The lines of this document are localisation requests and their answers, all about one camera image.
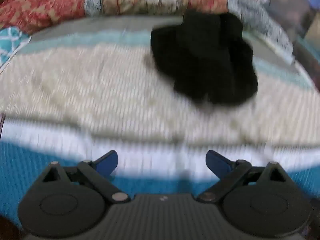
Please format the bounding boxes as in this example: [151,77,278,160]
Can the black pants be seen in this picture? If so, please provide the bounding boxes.
[150,10,258,105]

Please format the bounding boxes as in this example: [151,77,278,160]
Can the teal striped pillow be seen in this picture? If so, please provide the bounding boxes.
[0,27,32,71]

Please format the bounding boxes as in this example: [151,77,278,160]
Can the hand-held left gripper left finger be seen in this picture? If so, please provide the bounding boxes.
[42,150,128,204]

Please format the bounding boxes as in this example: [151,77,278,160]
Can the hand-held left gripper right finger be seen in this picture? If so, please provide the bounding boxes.
[197,150,288,203]

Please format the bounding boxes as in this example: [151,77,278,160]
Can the red floral patchwork quilt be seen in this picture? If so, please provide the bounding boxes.
[0,0,295,63]

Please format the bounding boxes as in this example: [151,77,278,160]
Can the chevron striped bedspread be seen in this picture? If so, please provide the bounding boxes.
[0,15,320,230]

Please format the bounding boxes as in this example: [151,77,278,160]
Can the dark wooden furniture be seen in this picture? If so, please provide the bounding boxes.
[267,0,320,63]

